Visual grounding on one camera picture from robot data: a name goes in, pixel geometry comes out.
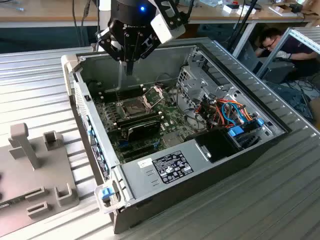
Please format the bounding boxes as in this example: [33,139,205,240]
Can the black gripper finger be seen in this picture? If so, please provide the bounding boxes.
[96,27,131,76]
[130,31,161,76]

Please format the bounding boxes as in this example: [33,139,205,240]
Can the CPU socket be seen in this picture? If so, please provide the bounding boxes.
[119,97,147,119]

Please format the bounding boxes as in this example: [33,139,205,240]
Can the black RAM slots white clips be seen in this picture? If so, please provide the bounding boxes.
[99,84,146,103]

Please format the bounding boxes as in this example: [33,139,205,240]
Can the long wooden desk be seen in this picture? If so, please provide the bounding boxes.
[0,0,320,30]

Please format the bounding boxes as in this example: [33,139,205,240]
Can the silver metal drive cage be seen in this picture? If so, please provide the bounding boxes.
[176,66,221,111]

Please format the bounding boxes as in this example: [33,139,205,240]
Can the green motherboard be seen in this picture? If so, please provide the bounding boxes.
[92,83,210,166]

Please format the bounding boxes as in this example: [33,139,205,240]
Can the black graphics card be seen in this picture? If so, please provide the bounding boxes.
[116,111,165,143]

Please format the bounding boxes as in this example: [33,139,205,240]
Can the white and red box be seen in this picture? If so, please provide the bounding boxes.
[222,3,242,15]

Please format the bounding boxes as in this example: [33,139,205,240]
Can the grey chipset heat sink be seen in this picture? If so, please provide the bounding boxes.
[161,131,183,149]

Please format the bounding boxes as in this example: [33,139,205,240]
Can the black tripod legs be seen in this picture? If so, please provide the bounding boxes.
[226,0,260,52]

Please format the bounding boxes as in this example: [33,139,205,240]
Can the black expansion slots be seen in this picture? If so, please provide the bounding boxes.
[119,141,158,163]

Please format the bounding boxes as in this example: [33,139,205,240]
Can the small white sticker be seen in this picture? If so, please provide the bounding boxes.
[137,157,153,169]

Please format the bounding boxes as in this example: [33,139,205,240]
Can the black plastic drive housing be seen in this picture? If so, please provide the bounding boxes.
[184,126,245,165]

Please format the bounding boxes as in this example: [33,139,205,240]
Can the blue disk carrier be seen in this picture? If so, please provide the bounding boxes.
[227,118,265,151]

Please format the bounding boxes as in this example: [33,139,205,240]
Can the black rating label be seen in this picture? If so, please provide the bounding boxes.
[151,149,195,185]

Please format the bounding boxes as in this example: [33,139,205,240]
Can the small open cardboard box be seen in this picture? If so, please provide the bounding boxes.
[268,1,291,17]

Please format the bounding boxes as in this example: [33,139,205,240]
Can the grey power supply unit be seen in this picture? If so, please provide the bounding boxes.
[119,138,210,201]

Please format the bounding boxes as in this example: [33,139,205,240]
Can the person in dark shirt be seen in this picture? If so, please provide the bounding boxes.
[254,26,320,85]

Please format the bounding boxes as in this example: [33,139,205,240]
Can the dark floor panel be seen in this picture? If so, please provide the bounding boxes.
[263,80,315,123]

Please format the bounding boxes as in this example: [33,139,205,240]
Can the blue case latch clip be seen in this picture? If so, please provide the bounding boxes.
[101,187,112,202]

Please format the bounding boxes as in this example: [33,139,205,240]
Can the grey parts rack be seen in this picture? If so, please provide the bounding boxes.
[0,122,81,238]

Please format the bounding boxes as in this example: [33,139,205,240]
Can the open black PC case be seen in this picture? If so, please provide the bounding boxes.
[61,37,293,235]

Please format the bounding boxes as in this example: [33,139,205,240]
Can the large cardboard box flaps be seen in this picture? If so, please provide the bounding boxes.
[299,0,320,16]

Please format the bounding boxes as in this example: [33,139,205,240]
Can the brown floor cardboard box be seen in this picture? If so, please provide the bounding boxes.
[308,97,320,124]

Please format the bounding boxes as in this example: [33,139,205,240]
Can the green RAM stick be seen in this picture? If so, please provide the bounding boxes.
[0,196,27,210]

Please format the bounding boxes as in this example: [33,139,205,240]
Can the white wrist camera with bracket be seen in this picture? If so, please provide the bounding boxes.
[149,0,189,45]

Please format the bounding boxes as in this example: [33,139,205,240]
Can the black cable with plug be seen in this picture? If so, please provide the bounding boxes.
[80,0,91,48]

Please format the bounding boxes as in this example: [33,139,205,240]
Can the black internal cable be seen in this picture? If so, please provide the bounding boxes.
[174,83,210,131]

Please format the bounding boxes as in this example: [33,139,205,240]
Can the blue wire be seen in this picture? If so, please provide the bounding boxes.
[221,99,246,126]

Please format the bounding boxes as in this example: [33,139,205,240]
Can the orange wire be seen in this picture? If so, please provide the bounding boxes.
[214,98,255,127]

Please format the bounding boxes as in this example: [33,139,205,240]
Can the black box with handle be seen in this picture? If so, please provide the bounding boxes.
[261,59,296,84]

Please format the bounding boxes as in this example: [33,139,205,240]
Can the aluminium profile frame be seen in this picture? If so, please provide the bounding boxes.
[256,26,320,81]

